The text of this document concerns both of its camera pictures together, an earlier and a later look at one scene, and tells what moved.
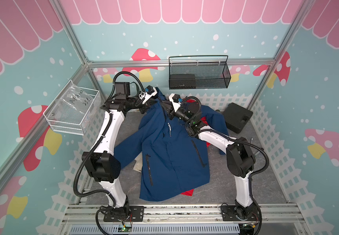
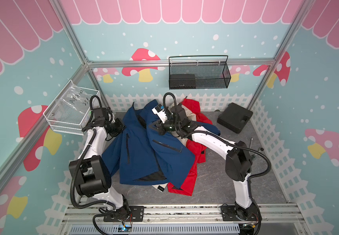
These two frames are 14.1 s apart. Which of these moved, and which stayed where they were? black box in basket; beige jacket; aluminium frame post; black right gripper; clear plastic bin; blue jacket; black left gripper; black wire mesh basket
Moved: black left gripper; blue jacket; black right gripper; beige jacket
Stayed: clear plastic bin; black box in basket; aluminium frame post; black wire mesh basket
